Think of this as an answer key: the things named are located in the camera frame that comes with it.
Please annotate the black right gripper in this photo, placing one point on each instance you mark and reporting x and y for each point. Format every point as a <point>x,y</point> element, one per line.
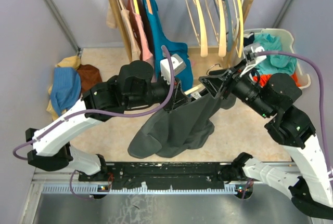
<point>216,79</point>

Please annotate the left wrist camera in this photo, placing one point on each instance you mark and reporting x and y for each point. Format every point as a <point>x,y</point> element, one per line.
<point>173,65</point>

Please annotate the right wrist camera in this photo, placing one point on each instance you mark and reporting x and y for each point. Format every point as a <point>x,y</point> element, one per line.
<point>251,57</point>

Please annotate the pink hanging t-shirt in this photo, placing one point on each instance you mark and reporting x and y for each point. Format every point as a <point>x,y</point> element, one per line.
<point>142,31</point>

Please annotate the cream wooden hanger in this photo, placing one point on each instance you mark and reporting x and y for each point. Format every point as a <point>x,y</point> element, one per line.
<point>201,35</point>
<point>200,86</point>
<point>221,34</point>

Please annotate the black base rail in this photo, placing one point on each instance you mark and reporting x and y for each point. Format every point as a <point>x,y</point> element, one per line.
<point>164,176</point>

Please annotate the yellow cloth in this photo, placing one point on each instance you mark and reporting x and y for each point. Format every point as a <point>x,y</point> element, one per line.
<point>73,62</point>

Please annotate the orange garment in basket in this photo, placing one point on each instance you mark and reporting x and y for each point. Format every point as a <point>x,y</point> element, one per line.
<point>264,78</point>

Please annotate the turquoise garment in basket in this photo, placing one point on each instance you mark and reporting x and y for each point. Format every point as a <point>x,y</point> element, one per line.
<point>274,63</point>

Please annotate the brown folded cloth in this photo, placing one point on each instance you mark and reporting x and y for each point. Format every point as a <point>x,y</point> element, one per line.
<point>89,76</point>

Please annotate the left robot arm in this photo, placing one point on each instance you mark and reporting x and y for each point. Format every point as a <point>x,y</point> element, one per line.
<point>133,88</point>

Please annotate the white laundry basket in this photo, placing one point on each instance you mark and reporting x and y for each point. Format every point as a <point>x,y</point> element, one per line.
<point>287,42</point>

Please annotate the yellow cream hanger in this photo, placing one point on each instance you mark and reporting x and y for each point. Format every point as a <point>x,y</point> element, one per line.
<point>239,28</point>

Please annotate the dark grey t-shirt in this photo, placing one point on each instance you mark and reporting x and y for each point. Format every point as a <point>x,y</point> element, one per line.
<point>167,134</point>

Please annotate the navy garment in basket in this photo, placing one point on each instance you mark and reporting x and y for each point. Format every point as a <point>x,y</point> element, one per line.
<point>249,41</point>

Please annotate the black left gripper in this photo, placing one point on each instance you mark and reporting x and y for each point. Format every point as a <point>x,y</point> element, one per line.
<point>178,97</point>

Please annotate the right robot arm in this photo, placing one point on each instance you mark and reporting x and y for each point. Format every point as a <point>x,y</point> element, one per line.
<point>310,191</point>

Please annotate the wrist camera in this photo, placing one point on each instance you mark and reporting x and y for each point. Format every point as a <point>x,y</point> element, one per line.
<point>173,65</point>
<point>251,57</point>

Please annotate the blue folded cloth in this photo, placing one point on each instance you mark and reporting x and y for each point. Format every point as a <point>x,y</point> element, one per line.
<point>66,89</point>

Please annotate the beige hanging t-shirt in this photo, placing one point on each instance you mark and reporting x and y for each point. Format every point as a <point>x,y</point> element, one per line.
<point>119,17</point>

